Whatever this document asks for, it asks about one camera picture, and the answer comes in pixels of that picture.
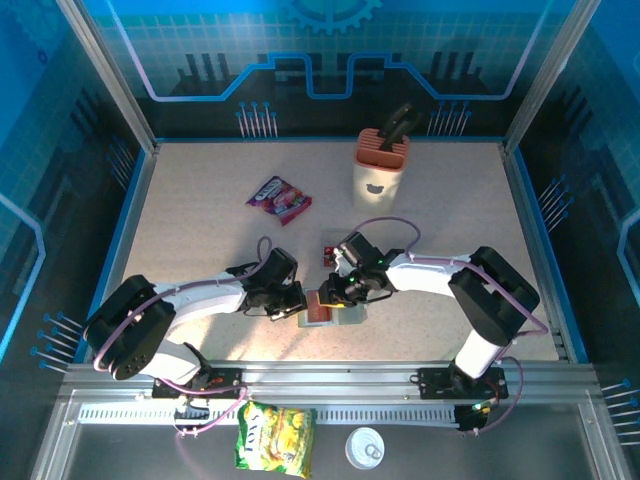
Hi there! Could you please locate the green leather card holder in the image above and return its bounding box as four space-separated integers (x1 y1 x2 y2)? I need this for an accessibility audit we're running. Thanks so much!
298 299 370 330

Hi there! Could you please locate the cream knife block orange top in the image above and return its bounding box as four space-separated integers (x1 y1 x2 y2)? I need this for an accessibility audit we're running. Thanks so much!
351 127 412 211

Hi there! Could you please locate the purple candy packet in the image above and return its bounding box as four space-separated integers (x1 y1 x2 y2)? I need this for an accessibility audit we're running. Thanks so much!
245 174 314 227

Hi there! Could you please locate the yellow green chips bag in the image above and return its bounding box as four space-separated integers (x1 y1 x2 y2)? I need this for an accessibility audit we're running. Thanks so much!
234 399 318 480

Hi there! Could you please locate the silver tin can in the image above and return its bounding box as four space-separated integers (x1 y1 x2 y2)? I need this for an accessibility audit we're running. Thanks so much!
344 426 386 471

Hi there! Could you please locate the black controller box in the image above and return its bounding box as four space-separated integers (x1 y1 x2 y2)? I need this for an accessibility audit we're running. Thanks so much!
453 399 496 434

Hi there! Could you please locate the grey metal shelf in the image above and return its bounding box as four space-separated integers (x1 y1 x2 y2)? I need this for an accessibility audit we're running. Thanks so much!
29 389 634 480

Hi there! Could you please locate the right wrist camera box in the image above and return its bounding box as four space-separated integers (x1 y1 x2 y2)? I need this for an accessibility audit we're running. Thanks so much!
331 245 352 276

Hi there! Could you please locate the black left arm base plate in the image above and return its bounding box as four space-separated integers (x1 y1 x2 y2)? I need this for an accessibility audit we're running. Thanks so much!
151 367 246 401

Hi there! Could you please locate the black handled knife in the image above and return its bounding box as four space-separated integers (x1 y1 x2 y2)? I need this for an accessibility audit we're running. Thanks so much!
381 113 424 152
378 102 414 140

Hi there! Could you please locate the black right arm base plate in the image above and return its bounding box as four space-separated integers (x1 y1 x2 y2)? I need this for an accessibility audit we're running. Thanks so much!
417 367 509 401

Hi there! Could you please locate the aluminium table side rail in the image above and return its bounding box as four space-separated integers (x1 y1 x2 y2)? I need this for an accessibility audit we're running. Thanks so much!
499 141 589 364
74 142 161 362

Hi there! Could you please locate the slotted grey cable duct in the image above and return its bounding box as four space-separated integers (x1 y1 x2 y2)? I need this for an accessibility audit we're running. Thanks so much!
77 403 462 428

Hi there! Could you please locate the aluminium frame post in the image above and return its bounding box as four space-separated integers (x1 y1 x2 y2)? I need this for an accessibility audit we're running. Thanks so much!
501 0 602 154
54 0 161 156

